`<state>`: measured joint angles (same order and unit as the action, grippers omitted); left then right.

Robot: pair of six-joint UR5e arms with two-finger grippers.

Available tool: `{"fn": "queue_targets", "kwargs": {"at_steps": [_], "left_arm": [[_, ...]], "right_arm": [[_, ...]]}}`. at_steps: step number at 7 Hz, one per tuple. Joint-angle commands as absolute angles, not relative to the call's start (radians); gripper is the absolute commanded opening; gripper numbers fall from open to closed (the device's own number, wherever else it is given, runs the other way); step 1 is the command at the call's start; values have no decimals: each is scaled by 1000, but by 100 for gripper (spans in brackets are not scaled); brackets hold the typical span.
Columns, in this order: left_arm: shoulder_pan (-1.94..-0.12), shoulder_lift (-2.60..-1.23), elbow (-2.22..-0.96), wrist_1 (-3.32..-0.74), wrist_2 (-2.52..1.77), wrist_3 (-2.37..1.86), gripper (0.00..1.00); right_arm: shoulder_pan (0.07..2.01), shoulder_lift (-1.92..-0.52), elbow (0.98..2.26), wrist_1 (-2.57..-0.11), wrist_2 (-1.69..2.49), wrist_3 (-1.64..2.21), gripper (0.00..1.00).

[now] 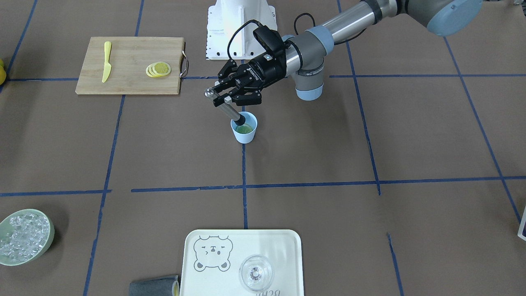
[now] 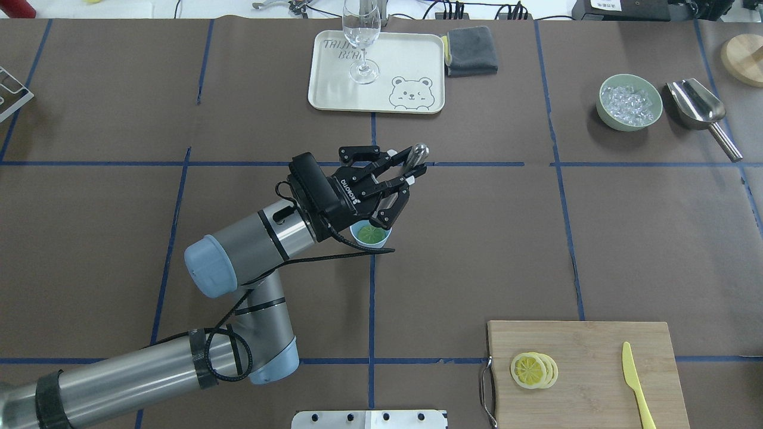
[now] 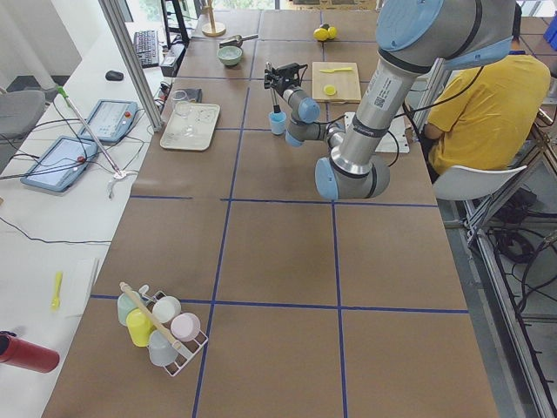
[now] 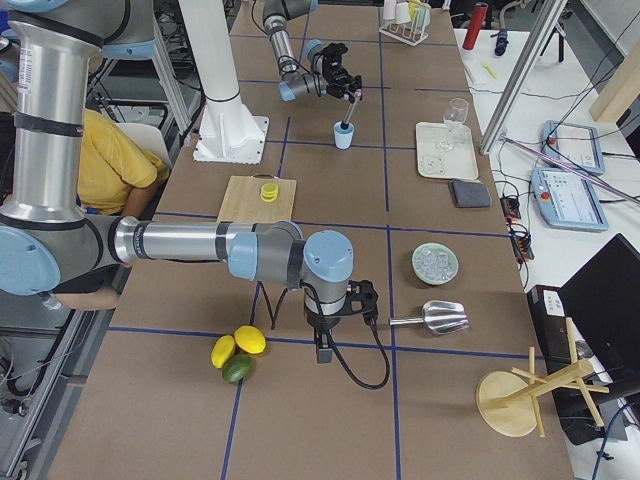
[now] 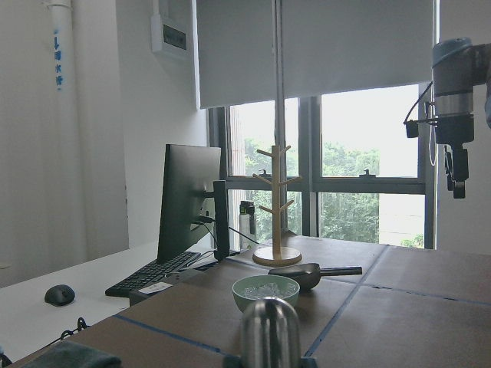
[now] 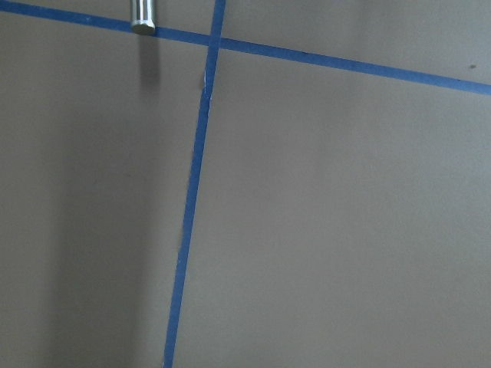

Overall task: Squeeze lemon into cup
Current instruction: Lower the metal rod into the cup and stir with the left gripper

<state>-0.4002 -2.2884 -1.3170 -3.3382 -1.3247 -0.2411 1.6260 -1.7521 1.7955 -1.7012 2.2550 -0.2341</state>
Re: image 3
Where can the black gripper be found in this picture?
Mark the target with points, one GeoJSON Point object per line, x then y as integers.
{"type": "Point", "coordinates": [275, 97]}

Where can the steel muddler black tip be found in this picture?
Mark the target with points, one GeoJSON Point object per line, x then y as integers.
{"type": "Point", "coordinates": [275, 103]}

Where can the yellow lemon slices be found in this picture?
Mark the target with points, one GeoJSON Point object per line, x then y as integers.
{"type": "Point", "coordinates": [329, 90]}

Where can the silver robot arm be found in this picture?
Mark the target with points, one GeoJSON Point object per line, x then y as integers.
{"type": "Point", "coordinates": [411, 35]}

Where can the light blue cup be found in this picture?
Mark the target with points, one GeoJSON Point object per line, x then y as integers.
{"type": "Point", "coordinates": [277, 122]}

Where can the yellow lemon left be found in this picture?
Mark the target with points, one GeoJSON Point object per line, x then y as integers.
{"type": "Point", "coordinates": [321, 34]}

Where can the wooden cup tree stand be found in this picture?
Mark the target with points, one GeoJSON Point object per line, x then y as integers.
{"type": "Point", "coordinates": [213, 28]}

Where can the yellow lemon upper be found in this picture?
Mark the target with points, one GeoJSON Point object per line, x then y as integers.
{"type": "Point", "coordinates": [332, 32]}

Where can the white cup in rack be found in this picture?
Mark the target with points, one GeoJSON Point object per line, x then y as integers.
{"type": "Point", "coordinates": [166, 309]}

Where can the pink cup in rack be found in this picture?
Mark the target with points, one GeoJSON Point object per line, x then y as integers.
{"type": "Point", "coordinates": [186, 326]}

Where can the green cup in rack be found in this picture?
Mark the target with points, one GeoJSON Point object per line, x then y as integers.
{"type": "Point", "coordinates": [124, 306]}

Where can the yellow cup in rack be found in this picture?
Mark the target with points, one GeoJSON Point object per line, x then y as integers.
{"type": "Point", "coordinates": [139, 327]}

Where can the grey cup in rack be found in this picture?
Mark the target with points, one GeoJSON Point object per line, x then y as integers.
{"type": "Point", "coordinates": [161, 352]}

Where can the green bowl of ice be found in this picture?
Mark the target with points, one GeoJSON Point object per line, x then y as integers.
{"type": "Point", "coordinates": [230, 55]}

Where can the steel ice scoop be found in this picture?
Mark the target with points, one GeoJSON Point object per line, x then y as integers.
{"type": "Point", "coordinates": [237, 40]}

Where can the yellow plastic knife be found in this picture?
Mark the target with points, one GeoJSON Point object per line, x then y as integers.
{"type": "Point", "coordinates": [334, 70]}

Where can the bamboo cutting board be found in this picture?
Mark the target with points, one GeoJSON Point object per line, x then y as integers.
{"type": "Point", "coordinates": [346, 83]}

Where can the clear wine glass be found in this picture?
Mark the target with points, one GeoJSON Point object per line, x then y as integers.
{"type": "Point", "coordinates": [181, 105]}

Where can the cream bear tray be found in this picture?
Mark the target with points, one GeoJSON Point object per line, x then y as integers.
{"type": "Point", "coordinates": [203, 118]}

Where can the black keyboard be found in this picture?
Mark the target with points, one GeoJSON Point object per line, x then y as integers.
{"type": "Point", "coordinates": [146, 46]}

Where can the black computer mouse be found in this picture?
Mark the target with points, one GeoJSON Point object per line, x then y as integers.
{"type": "Point", "coordinates": [114, 76]}

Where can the far blue teach pendant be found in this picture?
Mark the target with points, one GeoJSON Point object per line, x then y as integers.
{"type": "Point", "coordinates": [110, 120]}

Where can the blue teach pendant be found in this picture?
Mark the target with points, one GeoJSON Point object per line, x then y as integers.
{"type": "Point", "coordinates": [61, 164]}
{"type": "Point", "coordinates": [110, 120]}

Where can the white chair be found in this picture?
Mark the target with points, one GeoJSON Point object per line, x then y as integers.
{"type": "Point", "coordinates": [460, 183]}

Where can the near blue teach pendant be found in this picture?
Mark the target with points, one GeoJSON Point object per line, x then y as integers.
{"type": "Point", "coordinates": [61, 164]}

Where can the person in yellow shirt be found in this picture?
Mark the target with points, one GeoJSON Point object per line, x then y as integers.
{"type": "Point", "coordinates": [484, 116]}

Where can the small yellow plastic tool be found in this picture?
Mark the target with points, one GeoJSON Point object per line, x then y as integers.
{"type": "Point", "coordinates": [55, 299]}

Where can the red bottle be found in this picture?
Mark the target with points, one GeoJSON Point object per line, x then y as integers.
{"type": "Point", "coordinates": [21, 353]}

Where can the aluminium frame post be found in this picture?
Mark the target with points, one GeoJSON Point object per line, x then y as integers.
{"type": "Point", "coordinates": [115, 20]}

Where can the white wire cup rack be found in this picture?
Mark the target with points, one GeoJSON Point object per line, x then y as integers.
{"type": "Point", "coordinates": [187, 350]}

